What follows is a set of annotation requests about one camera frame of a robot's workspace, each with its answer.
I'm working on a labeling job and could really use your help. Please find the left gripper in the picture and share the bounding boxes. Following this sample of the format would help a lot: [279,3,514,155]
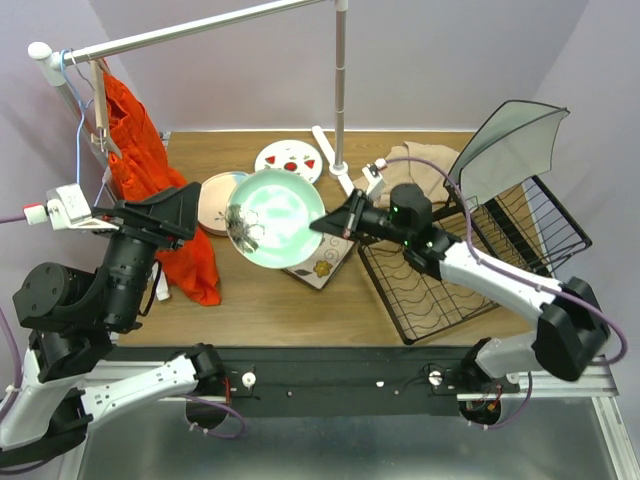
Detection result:
[89,180,204,328]

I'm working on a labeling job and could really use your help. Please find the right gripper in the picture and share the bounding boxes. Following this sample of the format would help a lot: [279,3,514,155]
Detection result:
[311,189,413,247]

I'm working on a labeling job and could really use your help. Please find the cream and teal plate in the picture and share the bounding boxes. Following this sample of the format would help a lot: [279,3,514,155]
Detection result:
[197,171,249,236]

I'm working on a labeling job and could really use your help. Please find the square leaf pattern plate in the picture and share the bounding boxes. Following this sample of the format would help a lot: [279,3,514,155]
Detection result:
[284,234,355,291]

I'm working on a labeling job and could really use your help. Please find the green round plate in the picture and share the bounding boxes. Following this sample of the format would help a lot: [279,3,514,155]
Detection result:
[225,169,326,270]

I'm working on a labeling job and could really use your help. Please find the white blue rimmed plate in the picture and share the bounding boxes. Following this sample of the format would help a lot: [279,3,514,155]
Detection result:
[254,139,323,184]

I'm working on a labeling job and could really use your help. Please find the large square green plate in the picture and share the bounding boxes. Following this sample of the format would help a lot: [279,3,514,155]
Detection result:
[449,99,571,185]

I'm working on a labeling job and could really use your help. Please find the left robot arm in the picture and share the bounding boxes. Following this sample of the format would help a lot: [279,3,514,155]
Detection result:
[1,182,227,472]

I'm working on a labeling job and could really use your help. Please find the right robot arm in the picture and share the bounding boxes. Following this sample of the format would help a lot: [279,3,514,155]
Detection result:
[310,183,611,392]

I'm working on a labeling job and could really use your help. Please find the white clothes rack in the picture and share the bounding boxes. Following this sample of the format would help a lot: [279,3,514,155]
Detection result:
[26,0,372,302]

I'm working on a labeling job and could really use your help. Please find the orange garment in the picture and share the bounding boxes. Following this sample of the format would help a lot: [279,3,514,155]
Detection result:
[103,73,221,307]

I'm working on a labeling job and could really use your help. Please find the beige cloth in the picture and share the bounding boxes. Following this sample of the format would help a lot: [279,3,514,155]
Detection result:
[374,141,459,209]

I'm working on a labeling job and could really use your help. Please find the wooden clip hanger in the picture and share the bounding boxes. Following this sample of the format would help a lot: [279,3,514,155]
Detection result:
[89,60,121,159]

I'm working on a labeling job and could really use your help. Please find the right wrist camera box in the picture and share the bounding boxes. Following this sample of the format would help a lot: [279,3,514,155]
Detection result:
[362,158,387,203]

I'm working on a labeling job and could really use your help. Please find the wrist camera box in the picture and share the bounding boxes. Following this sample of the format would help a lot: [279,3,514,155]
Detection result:
[362,158,387,203]
[23,183,118,232]

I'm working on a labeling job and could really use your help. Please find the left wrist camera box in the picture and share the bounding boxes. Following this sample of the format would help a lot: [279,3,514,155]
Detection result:
[23,183,118,232]

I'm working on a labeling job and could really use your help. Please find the black mounting rail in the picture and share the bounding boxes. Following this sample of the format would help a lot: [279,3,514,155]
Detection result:
[164,344,586,419]

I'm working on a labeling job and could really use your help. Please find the black wire dish rack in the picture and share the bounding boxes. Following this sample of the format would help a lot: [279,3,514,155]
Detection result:
[358,176,592,345]

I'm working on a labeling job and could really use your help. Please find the blue wire hanger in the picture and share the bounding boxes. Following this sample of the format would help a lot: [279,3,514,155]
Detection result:
[59,48,93,186]

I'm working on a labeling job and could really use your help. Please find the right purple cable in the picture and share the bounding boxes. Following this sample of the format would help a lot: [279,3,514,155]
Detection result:
[379,156,629,431]

